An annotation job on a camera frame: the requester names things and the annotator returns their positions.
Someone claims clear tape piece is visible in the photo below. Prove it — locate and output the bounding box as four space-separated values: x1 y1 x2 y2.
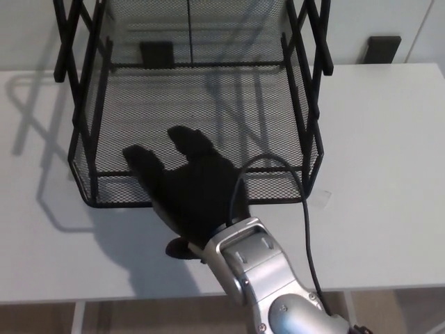
311 189 334 210

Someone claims black wall bracket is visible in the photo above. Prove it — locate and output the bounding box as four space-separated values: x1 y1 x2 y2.
362 35 403 65
138 41 176 67

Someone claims white metal desk leg frame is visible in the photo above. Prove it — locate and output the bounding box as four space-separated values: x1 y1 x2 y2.
341 290 359 325
70 301 87 334

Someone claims black wall bracket right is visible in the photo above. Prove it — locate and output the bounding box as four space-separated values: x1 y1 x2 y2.
362 35 403 65

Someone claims black wall bracket left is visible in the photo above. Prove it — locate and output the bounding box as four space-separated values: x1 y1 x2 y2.
138 41 176 67

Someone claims black metal tray rack frame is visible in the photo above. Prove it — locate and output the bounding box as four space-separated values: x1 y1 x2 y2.
51 0 335 206

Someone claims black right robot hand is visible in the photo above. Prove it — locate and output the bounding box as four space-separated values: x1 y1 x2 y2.
122 125 252 260

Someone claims black mesh file tray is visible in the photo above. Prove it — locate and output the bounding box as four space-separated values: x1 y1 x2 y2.
67 0 325 209

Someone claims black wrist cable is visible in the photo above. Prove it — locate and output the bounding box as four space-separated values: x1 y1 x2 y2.
227 152 349 323

